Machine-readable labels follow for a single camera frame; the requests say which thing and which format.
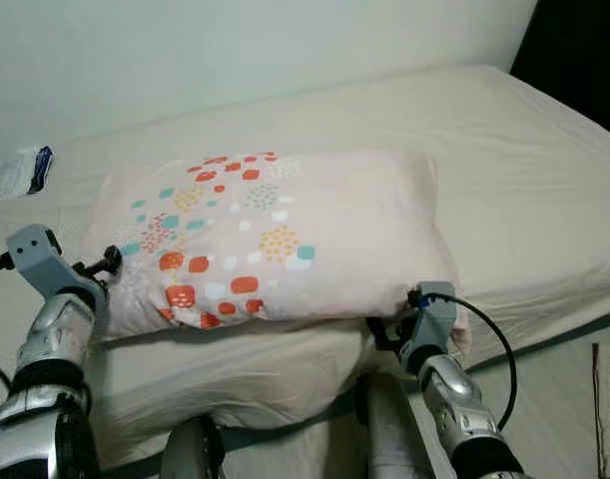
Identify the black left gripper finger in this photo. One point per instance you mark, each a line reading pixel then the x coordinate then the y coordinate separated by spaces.
pixel 109 261

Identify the pink pillow with coloured dots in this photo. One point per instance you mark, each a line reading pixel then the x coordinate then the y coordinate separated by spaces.
pixel 334 220

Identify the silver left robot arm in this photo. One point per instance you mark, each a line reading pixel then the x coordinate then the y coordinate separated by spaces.
pixel 55 339

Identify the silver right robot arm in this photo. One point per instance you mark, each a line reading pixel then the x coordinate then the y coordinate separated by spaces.
pixel 459 409

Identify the plain cream pillow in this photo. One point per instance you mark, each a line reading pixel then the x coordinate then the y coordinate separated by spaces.
pixel 235 379

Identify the grey robot right leg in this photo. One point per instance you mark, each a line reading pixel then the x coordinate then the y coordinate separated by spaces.
pixel 394 429

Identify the white and blue plastic bag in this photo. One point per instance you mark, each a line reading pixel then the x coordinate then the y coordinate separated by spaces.
pixel 20 172

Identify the bed with cream sheet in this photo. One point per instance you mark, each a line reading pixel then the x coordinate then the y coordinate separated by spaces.
pixel 524 200

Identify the dark wardrobe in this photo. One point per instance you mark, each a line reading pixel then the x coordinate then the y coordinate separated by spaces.
pixel 574 60

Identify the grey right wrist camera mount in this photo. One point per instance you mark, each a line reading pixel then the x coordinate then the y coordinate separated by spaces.
pixel 434 319

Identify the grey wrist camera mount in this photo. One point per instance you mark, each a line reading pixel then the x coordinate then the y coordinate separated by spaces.
pixel 434 319
pixel 40 254

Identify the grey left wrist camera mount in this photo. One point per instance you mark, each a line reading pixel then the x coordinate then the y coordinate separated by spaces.
pixel 40 254

